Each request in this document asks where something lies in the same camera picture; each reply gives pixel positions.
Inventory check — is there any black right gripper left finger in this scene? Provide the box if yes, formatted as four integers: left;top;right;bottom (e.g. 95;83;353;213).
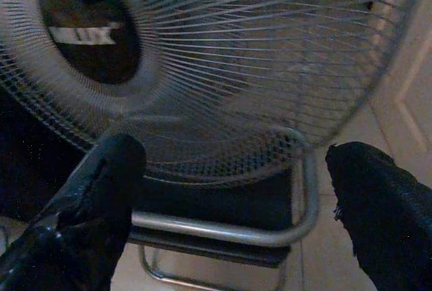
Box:
0;133;147;291

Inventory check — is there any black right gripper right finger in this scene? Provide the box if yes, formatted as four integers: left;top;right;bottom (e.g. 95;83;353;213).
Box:
325;140;432;291

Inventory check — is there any white panelled door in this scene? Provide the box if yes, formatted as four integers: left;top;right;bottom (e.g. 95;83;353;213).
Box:
369;0;432;187

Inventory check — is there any chrome tube frame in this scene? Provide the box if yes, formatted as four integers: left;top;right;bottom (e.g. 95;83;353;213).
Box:
130;128;321;291

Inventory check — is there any grey wire guard fan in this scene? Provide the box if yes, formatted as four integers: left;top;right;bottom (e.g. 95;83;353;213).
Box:
0;0;426;187

